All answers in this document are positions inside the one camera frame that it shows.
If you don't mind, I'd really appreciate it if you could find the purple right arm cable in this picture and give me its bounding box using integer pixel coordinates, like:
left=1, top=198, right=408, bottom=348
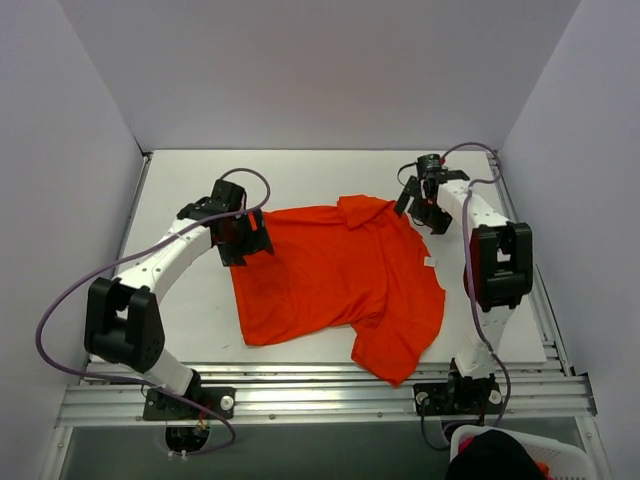
left=439, top=142, right=512, bottom=436

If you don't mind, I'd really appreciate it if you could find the aluminium rail frame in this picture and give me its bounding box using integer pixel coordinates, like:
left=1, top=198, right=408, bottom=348
left=39, top=149, right=609, bottom=480

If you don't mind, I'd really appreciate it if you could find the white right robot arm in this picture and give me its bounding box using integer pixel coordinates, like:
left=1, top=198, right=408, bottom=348
left=394, top=174, right=533, bottom=413

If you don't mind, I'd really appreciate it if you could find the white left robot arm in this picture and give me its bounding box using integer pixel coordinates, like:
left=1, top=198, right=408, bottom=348
left=84, top=197, right=274, bottom=419

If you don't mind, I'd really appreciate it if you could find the black garment in basket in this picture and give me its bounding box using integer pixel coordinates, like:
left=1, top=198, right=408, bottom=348
left=445, top=430, right=546, bottom=480

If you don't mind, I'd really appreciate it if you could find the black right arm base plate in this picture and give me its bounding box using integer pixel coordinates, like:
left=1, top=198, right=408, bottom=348
left=412, top=373, right=503, bottom=416

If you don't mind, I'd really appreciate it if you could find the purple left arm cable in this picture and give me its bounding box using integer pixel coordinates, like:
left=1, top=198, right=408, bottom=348
left=35, top=167, right=273, bottom=457

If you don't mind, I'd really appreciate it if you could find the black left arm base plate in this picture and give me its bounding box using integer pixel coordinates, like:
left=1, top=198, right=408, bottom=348
left=142, top=386, right=236, bottom=421

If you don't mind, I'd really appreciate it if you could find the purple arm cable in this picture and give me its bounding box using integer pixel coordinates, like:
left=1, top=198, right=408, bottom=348
left=35, top=167, right=273, bottom=457
left=439, top=142, right=512, bottom=436

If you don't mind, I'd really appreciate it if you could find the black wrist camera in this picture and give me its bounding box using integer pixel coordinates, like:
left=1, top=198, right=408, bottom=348
left=416, top=153, right=443, bottom=178
left=211, top=179, right=246, bottom=211

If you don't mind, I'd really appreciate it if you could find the white laundry basket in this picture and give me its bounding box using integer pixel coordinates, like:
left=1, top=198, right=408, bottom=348
left=445, top=425, right=597, bottom=479

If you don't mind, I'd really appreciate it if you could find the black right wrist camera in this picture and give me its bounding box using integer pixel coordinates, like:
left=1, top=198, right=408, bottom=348
left=416, top=153, right=443, bottom=178

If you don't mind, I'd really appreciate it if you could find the orange t shirt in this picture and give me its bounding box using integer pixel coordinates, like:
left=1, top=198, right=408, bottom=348
left=231, top=195, right=446, bottom=387

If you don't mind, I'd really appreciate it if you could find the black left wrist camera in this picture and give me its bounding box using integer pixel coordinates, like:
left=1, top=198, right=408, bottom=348
left=211, top=179, right=246, bottom=211

